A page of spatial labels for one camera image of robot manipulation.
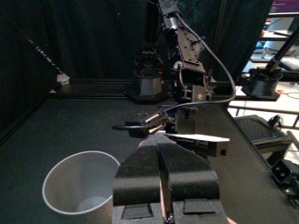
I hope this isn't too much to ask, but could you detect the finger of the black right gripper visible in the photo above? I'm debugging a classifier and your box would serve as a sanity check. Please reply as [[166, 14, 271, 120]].
[[165, 132, 231, 158]]

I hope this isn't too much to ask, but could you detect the black mesh basket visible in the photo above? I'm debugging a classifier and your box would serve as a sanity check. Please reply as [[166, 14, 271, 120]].
[[233, 115, 295, 160]]

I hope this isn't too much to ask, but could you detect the white paper tag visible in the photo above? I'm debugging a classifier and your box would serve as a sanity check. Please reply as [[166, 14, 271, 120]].
[[56, 73, 71, 86]]

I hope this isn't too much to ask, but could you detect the grey camera cable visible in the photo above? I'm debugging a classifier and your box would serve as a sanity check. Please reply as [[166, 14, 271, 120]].
[[163, 11, 239, 114]]

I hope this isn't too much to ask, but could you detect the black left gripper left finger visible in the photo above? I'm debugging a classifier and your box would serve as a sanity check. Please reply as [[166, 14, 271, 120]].
[[112, 136, 165, 224]]

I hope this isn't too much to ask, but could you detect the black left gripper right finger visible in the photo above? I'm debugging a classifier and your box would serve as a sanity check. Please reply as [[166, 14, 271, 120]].
[[157, 141, 231, 224]]

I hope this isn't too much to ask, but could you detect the white paper cup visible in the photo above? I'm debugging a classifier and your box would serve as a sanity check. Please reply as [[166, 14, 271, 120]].
[[42, 150, 122, 224]]

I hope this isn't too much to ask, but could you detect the black box device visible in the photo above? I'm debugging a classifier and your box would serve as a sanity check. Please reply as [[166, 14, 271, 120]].
[[270, 158, 299, 193]]

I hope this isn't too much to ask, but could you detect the black cloth curtain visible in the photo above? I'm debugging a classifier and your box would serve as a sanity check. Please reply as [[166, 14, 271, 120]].
[[0, 0, 275, 88]]

